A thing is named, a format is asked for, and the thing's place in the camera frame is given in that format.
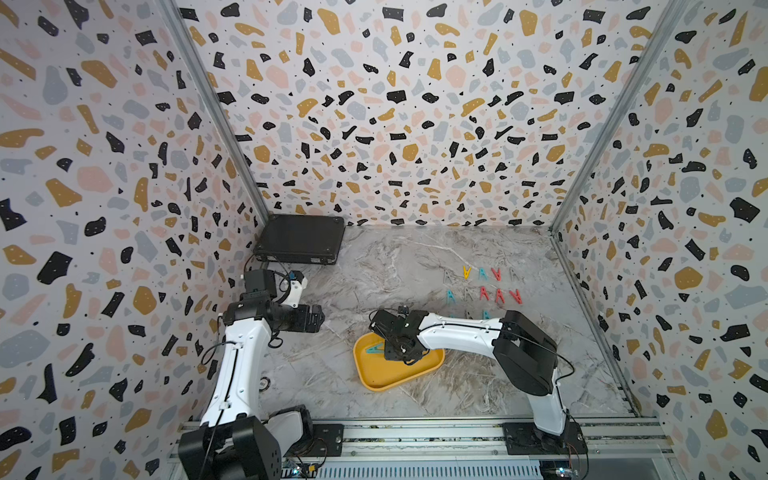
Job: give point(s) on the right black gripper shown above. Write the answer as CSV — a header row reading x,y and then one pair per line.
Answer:
x,y
404,359

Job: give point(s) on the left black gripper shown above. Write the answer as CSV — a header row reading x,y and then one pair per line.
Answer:
x,y
300,323

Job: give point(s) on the yellow plastic storage box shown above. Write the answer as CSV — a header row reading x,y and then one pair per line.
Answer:
x,y
378,375

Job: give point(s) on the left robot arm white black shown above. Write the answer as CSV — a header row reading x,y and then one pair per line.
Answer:
x,y
232,441

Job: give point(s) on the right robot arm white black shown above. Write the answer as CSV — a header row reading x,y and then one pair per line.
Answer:
x,y
525,353

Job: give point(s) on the black flat case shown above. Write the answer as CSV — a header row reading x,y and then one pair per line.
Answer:
x,y
301,239

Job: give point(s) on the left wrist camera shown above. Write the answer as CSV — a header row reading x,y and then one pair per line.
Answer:
x,y
290,288

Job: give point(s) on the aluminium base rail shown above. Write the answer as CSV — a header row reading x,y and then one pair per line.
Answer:
x,y
483,448

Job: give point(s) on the left frame post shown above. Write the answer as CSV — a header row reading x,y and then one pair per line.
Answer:
x,y
171,15

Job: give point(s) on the frame post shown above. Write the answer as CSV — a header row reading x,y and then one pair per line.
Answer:
x,y
171,15
671,15

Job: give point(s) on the right frame post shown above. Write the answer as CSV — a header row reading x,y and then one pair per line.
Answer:
x,y
671,15

